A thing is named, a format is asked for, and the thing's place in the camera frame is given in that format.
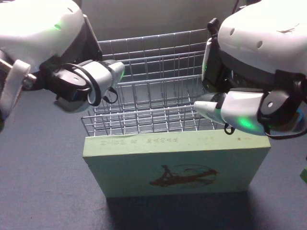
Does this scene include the silver wire rack basket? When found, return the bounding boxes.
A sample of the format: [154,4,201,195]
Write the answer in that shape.
[81,28,219,138]

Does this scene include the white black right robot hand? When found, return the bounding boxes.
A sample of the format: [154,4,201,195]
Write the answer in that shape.
[193,0,307,141]

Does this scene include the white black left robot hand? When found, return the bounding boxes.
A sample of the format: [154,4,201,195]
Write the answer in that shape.
[0,0,126,134]

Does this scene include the pale green book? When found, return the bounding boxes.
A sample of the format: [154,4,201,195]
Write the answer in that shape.
[83,130,272,198]

